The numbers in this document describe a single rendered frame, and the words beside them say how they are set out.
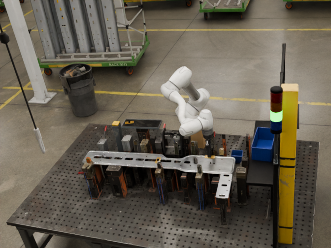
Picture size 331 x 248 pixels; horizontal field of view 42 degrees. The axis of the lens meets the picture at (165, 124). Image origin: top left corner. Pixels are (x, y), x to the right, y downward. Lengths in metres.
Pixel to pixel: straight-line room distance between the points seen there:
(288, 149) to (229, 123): 3.19
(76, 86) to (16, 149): 1.22
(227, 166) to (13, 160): 3.46
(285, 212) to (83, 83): 4.02
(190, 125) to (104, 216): 1.14
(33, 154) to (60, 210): 2.28
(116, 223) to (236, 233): 1.00
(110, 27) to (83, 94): 1.78
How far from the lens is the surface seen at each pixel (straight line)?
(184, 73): 3.77
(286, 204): 3.16
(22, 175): 5.87
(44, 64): 8.26
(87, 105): 6.62
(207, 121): 3.37
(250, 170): 3.54
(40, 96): 7.52
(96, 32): 8.01
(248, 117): 6.10
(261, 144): 3.81
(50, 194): 4.24
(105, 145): 4.08
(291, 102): 2.66
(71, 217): 3.92
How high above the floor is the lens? 3.27
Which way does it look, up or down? 32 degrees down
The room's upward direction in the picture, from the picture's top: 9 degrees counter-clockwise
